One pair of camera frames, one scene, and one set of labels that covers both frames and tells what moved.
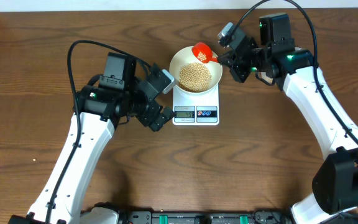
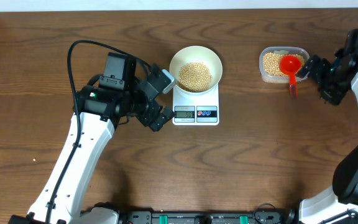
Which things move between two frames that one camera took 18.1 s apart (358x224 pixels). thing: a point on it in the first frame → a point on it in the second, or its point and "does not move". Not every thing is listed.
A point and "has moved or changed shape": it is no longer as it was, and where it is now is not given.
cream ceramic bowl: [192, 76] does not move
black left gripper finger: [166, 115] does not move
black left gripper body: [151, 109] does not move
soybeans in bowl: [194, 78] does not move
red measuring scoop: [204, 53] has moved or changed shape
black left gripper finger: [169, 113] does not move
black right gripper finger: [227, 58] → [309, 70]
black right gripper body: [251, 61] → [332, 85]
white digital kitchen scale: [196, 110] does not move
